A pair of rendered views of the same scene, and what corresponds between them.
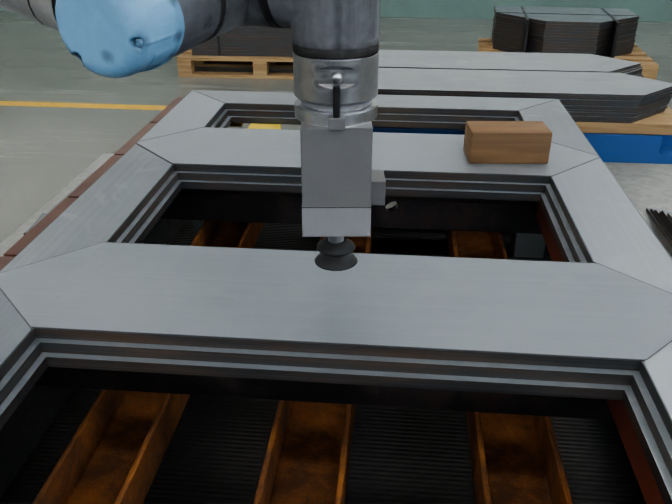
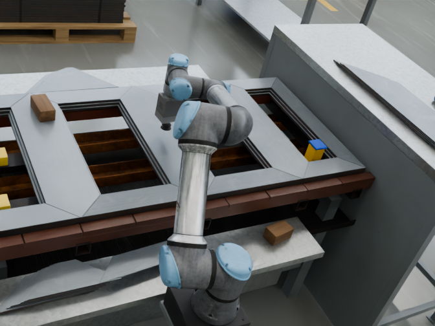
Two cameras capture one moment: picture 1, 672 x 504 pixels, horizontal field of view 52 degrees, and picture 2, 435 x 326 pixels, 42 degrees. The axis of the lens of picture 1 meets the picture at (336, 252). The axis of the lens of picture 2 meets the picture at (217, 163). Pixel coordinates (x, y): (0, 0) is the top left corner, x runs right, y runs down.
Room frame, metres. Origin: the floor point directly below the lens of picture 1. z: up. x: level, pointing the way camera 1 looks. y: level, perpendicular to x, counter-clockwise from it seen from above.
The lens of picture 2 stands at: (1.65, 1.53, 2.15)
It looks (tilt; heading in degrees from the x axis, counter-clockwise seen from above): 37 degrees down; 229
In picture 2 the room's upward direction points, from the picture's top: 15 degrees clockwise
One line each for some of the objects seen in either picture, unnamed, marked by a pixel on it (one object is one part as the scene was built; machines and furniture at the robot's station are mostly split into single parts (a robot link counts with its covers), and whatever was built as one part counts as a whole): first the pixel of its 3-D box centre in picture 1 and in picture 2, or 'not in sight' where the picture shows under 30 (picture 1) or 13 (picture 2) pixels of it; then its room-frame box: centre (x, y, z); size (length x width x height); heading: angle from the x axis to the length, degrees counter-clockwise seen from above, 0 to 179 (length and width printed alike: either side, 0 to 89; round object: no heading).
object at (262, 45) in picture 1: (267, 30); not in sight; (5.42, 0.52, 0.26); 1.20 x 0.80 x 0.53; 86
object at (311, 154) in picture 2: not in sight; (309, 163); (0.03, 0.28, 0.78); 0.05 x 0.05 x 0.19; 85
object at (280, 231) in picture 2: not in sight; (278, 232); (0.36, 0.52, 0.70); 0.10 x 0.06 x 0.05; 6
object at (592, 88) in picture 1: (483, 82); not in sight; (1.61, -0.34, 0.82); 0.80 x 0.40 x 0.06; 85
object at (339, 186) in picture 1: (348, 162); (169, 103); (0.61, -0.01, 0.99); 0.10 x 0.09 x 0.16; 91
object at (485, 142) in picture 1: (506, 142); (43, 107); (1.02, -0.26, 0.87); 0.12 x 0.06 x 0.05; 90
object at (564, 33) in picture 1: (562, 42); not in sight; (5.29, -1.68, 0.20); 1.20 x 0.80 x 0.41; 81
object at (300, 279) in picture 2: not in sight; (309, 247); (-0.05, 0.40, 0.34); 0.06 x 0.06 x 0.68; 85
